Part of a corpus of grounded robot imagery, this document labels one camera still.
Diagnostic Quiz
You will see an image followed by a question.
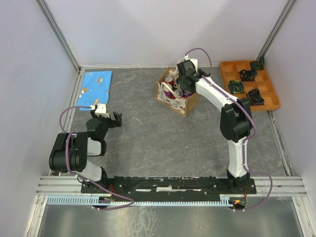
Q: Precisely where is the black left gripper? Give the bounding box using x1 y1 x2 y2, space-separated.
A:
90 110 121 140

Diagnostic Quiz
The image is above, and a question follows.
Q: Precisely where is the purple fanta can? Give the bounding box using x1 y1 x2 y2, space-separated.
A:
183 90 194 98
162 82 173 98

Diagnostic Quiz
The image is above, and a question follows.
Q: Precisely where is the red Coke can front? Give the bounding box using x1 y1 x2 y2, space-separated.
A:
172 89 183 99

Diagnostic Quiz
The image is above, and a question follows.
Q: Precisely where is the red coke can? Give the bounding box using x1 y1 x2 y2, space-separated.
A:
163 74 174 85
172 89 183 99

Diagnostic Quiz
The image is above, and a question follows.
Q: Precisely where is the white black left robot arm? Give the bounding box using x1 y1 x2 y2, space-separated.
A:
49 111 122 193

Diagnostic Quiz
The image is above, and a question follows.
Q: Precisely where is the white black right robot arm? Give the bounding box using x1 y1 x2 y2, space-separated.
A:
177 59 254 193

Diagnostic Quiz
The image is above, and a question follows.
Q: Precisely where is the burlap canvas tote bag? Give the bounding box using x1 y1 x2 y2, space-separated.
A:
155 67 199 117

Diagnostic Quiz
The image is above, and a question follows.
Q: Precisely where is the red Coke can back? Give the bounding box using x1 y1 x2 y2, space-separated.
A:
163 74 174 85

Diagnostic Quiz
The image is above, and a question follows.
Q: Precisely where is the blue patterned cloth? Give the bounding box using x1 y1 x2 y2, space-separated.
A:
77 71 112 111

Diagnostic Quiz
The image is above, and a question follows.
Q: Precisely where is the blue yellow rolled tie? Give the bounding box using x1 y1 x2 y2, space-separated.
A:
228 80 245 94

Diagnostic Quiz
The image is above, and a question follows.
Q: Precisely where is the black rolled belt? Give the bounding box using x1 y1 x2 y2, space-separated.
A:
239 70 257 82

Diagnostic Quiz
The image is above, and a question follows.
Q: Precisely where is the orange wooden divided tray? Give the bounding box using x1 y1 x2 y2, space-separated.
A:
220 61 281 112

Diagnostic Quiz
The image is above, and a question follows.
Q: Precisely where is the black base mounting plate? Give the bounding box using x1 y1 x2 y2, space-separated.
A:
81 175 257 202

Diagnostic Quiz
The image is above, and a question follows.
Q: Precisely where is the black rolled tie front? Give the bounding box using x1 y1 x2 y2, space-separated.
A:
247 89 265 105

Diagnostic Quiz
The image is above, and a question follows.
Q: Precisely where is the dark rolled tie corner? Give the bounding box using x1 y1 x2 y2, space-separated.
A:
249 56 265 71

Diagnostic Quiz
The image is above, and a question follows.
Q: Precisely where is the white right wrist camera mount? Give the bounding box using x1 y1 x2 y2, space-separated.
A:
184 55 198 72

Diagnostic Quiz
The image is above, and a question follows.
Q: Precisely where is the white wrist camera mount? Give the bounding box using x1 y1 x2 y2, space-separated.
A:
95 103 110 118
184 55 198 72

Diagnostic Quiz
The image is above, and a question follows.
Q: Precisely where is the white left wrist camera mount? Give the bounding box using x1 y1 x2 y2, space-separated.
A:
95 103 110 118

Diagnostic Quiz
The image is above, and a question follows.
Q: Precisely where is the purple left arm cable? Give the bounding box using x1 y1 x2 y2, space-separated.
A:
60 105 135 211

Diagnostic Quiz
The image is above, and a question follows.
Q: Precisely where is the light blue slotted cable duct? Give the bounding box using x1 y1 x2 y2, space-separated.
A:
46 195 234 206

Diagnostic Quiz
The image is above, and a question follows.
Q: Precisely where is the aluminium frame rail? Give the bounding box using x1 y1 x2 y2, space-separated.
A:
36 176 110 197

